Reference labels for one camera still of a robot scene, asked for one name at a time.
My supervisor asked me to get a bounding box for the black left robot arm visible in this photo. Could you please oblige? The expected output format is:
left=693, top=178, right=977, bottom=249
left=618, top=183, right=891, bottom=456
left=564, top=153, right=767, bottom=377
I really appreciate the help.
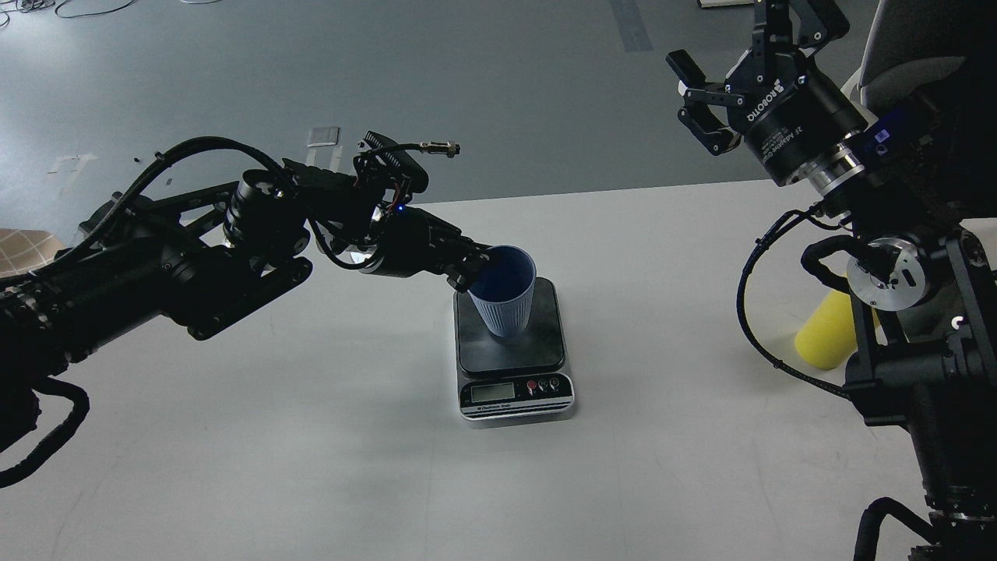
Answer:
left=1, top=132, right=495, bottom=487

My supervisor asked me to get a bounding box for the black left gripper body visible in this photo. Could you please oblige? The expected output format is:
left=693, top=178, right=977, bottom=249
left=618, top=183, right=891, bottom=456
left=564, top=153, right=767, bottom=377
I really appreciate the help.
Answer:
left=362, top=206, right=469, bottom=278

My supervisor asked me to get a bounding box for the blue ribbed cup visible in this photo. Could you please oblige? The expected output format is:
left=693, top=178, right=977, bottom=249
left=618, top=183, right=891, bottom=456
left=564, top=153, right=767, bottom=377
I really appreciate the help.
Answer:
left=469, top=245, right=537, bottom=338

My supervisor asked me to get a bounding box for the yellow squeeze bottle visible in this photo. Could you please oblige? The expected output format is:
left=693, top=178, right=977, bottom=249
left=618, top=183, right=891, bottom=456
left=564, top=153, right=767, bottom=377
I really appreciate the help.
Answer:
left=794, top=291, right=858, bottom=370

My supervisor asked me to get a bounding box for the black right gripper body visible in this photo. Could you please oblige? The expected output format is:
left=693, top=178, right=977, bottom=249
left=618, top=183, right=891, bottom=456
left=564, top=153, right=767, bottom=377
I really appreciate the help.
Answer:
left=725, top=52, right=868, bottom=185

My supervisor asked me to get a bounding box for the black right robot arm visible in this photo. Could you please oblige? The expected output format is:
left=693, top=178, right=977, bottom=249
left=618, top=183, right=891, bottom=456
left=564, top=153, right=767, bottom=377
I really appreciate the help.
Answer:
left=666, top=1, right=995, bottom=560

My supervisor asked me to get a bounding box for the tan checkered cloth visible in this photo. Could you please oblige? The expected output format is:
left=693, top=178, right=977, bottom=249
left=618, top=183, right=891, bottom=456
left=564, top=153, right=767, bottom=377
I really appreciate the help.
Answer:
left=1, top=228, right=65, bottom=278

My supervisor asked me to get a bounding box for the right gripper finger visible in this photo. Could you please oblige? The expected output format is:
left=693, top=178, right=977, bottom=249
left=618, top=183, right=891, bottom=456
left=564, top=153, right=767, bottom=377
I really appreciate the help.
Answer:
left=666, top=50, right=745, bottom=156
left=752, top=1, right=850, bottom=59

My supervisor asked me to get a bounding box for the digital kitchen scale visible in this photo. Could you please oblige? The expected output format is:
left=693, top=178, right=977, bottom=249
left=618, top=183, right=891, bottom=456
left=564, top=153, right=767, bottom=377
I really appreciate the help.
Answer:
left=453, top=277, right=576, bottom=425

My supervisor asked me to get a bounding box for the metal floor plate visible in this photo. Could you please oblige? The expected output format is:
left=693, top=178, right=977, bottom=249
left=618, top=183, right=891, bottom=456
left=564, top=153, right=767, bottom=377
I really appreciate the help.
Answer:
left=306, top=125, right=341, bottom=149

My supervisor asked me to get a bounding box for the grey office chair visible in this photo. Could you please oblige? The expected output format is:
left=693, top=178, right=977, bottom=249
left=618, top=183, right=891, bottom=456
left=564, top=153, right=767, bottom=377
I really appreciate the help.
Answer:
left=840, top=1, right=995, bottom=116

